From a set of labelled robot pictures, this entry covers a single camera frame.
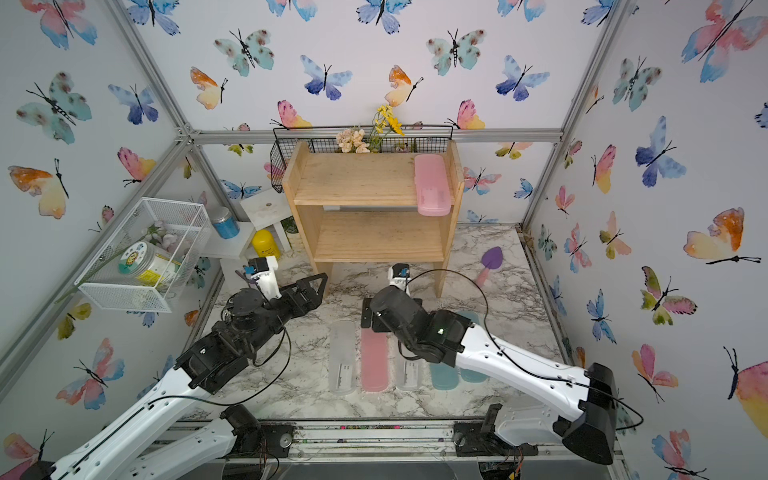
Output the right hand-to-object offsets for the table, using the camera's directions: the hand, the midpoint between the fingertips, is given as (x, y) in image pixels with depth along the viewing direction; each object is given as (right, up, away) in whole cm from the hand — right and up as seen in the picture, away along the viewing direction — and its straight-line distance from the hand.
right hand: (379, 302), depth 71 cm
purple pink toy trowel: (+40, +10, +41) cm, 58 cm away
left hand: (-14, +6, -3) cm, 15 cm away
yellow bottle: (-40, +15, +29) cm, 52 cm away
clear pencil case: (-12, -19, +17) cm, 28 cm away
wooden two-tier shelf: (-9, +28, +39) cm, 49 cm away
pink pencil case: (-2, -19, +15) cm, 24 cm away
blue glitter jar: (-48, +21, +21) cm, 57 cm away
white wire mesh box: (-55, +18, +9) cm, 59 cm away
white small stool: (-37, +26, +23) cm, 51 cm away
